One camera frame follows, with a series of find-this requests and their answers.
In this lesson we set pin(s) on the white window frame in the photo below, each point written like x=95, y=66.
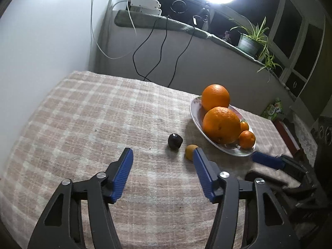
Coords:
x=286, y=70

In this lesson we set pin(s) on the black light stand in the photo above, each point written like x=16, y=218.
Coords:
x=205, y=15

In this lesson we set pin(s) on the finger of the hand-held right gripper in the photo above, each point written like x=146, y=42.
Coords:
x=267, y=160
x=264, y=178

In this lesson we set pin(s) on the white lace cloth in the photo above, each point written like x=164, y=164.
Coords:
x=302, y=132

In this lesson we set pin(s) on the green packet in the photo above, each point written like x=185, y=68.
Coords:
x=272, y=110

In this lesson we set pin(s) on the dark plum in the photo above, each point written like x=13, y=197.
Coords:
x=175, y=142

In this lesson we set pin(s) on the white cabinet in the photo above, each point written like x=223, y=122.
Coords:
x=51, y=31

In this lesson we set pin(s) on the white floral plate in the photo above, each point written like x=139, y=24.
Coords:
x=228, y=149

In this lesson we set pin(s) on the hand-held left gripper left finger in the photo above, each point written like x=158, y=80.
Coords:
x=122, y=171

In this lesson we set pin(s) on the beige checked blanket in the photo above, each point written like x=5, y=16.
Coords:
x=90, y=124

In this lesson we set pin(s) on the potted spider plant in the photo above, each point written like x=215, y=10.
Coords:
x=247, y=44

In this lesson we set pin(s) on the red box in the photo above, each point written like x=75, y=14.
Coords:
x=286, y=134

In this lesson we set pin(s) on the white power strip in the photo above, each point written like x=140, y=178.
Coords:
x=145, y=2
x=150, y=12

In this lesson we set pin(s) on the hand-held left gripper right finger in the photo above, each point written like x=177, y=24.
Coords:
x=205, y=176

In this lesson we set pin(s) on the small purple flower plant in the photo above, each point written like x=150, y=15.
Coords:
x=227, y=36

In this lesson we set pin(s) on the small mandarin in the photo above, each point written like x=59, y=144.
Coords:
x=245, y=126
x=247, y=139

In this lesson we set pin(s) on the large orange with dark spots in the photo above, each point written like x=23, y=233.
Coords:
x=220, y=124

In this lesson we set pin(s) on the small yellowish fruit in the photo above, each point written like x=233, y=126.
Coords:
x=190, y=152

